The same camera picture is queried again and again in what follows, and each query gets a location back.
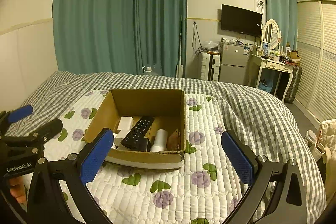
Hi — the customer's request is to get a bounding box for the teal curtain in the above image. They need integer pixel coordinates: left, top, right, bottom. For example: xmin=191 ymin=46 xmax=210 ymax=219
xmin=52 ymin=0 xmax=187 ymax=77
xmin=266 ymin=0 xmax=298 ymax=50

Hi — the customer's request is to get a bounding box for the person's left hand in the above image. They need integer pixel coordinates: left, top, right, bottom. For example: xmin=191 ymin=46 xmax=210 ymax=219
xmin=9 ymin=176 xmax=27 ymax=204

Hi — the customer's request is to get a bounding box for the white dressing table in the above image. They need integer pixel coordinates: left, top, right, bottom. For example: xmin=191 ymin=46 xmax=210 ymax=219
xmin=247 ymin=53 xmax=294 ymax=103

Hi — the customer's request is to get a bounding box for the open cardboard box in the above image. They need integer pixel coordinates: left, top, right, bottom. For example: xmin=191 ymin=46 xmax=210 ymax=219
xmin=84 ymin=89 xmax=186 ymax=170

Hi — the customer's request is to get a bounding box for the grey checkered bed cover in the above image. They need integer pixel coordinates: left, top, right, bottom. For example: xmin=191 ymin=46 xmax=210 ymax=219
xmin=7 ymin=72 xmax=326 ymax=223

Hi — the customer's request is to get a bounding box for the dark suitcase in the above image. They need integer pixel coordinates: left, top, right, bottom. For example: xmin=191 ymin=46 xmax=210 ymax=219
xmin=284 ymin=65 xmax=302 ymax=104

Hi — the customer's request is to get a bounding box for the floral quilted white mat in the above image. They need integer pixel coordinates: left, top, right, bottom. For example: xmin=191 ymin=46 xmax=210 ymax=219
xmin=45 ymin=89 xmax=246 ymax=223

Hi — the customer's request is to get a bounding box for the pink rose coaster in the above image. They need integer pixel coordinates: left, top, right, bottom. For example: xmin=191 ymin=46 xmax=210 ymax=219
xmin=166 ymin=128 xmax=181 ymax=151

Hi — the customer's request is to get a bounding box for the teal curtain left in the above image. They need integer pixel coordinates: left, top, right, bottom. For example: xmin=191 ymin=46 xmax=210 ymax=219
xmin=52 ymin=0 xmax=187 ymax=77

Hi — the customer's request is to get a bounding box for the white cylindrical bottle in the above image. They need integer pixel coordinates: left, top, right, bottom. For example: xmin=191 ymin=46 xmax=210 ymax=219
xmin=150 ymin=129 xmax=168 ymax=152

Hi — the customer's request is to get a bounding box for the white padded garment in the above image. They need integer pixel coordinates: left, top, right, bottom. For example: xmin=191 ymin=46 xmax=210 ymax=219
xmin=319 ymin=119 xmax=336 ymax=155

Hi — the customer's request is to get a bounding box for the white mop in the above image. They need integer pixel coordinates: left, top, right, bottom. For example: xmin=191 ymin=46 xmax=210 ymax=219
xmin=176 ymin=16 xmax=183 ymax=79

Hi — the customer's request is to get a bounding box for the oval white vanity mirror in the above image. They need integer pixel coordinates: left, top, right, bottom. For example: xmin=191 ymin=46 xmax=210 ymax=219
xmin=261 ymin=19 xmax=281 ymax=50

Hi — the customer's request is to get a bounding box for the white suitcase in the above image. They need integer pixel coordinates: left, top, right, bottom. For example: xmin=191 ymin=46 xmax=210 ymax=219
xmin=198 ymin=52 xmax=221 ymax=82

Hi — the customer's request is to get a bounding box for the wall mounted black television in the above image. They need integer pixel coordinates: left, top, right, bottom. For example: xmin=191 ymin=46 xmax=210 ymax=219
xmin=220 ymin=5 xmax=262 ymax=38

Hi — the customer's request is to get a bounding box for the white charger block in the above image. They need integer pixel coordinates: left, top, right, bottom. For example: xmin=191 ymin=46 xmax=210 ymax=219
xmin=114 ymin=130 xmax=129 ymax=147

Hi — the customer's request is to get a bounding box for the small grey refrigerator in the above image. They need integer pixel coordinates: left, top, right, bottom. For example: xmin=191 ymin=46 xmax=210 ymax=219
xmin=219 ymin=43 xmax=250 ymax=85

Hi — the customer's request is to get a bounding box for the black remote control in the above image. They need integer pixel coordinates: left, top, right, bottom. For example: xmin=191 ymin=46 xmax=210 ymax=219
xmin=121 ymin=116 xmax=154 ymax=149

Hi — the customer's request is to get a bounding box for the white power adapter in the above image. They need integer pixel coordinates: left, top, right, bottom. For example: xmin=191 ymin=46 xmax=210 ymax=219
xmin=117 ymin=117 xmax=133 ymax=132

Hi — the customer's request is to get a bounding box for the teal curtain right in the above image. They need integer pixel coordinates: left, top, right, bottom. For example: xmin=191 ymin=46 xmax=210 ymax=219
xmin=266 ymin=0 xmax=298 ymax=50

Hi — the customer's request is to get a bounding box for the white louvred wardrobe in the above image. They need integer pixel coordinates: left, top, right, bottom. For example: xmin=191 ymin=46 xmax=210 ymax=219
xmin=295 ymin=0 xmax=335 ymax=122

